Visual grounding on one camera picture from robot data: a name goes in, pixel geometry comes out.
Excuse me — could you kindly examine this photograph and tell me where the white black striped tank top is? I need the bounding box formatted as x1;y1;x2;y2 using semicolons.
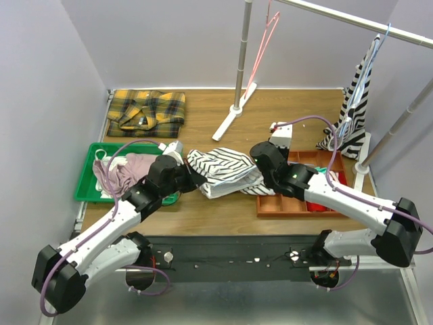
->
187;148;275;199

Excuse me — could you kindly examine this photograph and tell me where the blue wire hanger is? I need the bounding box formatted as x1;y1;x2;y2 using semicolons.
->
206;168;263;189

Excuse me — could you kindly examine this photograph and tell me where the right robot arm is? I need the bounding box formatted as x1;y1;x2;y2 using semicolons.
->
250;141;422;267

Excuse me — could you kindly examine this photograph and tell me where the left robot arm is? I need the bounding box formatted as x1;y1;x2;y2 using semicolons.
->
31;154;206;318

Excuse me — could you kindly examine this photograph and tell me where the wide striped hung tank top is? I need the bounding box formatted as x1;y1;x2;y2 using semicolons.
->
316;36;376;160

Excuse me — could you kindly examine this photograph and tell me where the blue hanger holding top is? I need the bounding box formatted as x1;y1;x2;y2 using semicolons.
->
336;23;391;144

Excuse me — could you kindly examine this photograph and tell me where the red cloth left compartment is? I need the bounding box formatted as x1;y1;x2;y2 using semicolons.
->
306;202;334;213

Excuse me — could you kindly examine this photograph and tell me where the mauve pink garment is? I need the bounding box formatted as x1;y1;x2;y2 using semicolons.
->
92;153;157;198

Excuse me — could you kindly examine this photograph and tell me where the mint green sock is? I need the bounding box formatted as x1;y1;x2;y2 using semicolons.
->
315;167;328;174

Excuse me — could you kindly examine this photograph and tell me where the brown wooden compartment box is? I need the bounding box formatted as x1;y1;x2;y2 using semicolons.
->
256;150;346;219

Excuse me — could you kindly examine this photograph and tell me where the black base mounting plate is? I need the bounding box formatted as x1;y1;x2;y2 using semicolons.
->
128;233;352;282

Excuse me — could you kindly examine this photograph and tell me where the yellow plaid shirt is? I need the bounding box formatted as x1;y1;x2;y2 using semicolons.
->
107;89;186;139

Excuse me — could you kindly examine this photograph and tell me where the metal clothes rack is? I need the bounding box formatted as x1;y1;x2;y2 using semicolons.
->
212;1;432;191

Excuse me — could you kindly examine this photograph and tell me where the green plastic tray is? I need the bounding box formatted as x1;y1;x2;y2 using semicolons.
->
74;142;162;203

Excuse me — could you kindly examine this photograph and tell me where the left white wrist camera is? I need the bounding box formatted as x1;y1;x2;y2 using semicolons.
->
158;140;183;164

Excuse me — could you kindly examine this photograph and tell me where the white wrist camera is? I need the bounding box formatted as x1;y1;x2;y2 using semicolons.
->
269;122;293;149
158;140;183;164

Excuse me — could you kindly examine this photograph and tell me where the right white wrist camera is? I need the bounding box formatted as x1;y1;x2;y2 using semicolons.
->
269;122;293;149

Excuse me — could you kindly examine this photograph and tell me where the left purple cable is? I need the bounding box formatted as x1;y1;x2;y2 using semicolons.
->
39;139;170;316

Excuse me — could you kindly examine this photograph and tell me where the purple cable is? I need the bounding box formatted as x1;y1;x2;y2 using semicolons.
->
287;115;433;295
39;139;170;316

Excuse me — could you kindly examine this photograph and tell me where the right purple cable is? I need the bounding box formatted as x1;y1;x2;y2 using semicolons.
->
287;115;433;295

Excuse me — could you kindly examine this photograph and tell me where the pink wire hanger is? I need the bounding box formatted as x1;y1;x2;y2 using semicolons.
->
246;0;280;93

